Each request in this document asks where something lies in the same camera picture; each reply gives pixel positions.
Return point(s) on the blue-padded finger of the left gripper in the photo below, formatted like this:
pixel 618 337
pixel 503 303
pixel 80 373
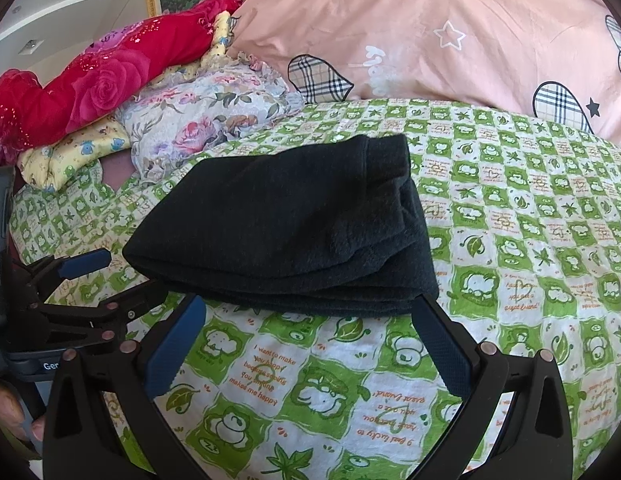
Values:
pixel 65 269

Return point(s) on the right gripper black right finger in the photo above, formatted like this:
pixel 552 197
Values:
pixel 513 421

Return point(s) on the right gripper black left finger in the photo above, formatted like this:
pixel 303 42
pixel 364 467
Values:
pixel 80 440

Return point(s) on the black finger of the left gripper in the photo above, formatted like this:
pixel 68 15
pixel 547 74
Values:
pixel 55 327

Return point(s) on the black fleece pants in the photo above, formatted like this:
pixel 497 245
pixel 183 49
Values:
pixel 325 229

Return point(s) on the person's left hand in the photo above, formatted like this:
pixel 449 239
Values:
pixel 12 417

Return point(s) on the yellow floral pillow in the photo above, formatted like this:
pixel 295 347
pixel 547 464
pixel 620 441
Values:
pixel 50 167

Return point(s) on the red rose blanket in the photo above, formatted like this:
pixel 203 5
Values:
pixel 102 77

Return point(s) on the floral white pillow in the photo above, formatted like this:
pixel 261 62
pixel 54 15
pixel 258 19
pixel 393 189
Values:
pixel 231 98

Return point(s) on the green white patterned bedsheet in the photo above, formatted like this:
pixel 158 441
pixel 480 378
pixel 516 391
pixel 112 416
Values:
pixel 524 219

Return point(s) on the pink plaid-patch duvet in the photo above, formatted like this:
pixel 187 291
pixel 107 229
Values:
pixel 554 59

